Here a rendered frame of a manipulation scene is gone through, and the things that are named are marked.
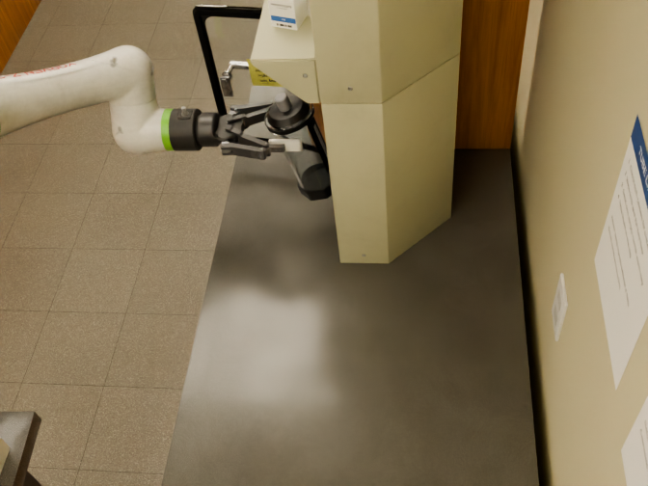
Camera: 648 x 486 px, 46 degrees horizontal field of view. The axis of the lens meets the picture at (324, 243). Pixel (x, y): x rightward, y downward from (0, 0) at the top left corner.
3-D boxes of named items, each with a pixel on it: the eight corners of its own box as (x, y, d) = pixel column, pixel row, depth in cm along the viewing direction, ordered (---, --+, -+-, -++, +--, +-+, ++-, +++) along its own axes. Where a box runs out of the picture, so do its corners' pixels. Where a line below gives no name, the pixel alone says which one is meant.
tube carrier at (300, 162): (344, 161, 178) (314, 91, 163) (339, 195, 172) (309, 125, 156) (301, 168, 182) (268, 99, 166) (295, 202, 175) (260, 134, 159)
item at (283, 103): (314, 101, 164) (304, 78, 159) (309, 131, 158) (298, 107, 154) (274, 109, 167) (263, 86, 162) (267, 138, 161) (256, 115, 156)
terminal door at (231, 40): (341, 151, 190) (327, 13, 159) (225, 141, 197) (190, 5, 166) (341, 149, 191) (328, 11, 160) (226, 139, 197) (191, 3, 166)
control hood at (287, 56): (335, 0, 158) (331, -44, 151) (320, 105, 138) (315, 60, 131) (281, 2, 160) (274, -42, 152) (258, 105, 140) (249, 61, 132)
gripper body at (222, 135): (193, 130, 162) (236, 129, 160) (201, 103, 167) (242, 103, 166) (201, 155, 167) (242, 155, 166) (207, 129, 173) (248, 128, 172)
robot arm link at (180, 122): (184, 133, 175) (176, 162, 169) (173, 94, 166) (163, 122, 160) (210, 133, 174) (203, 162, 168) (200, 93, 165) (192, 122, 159)
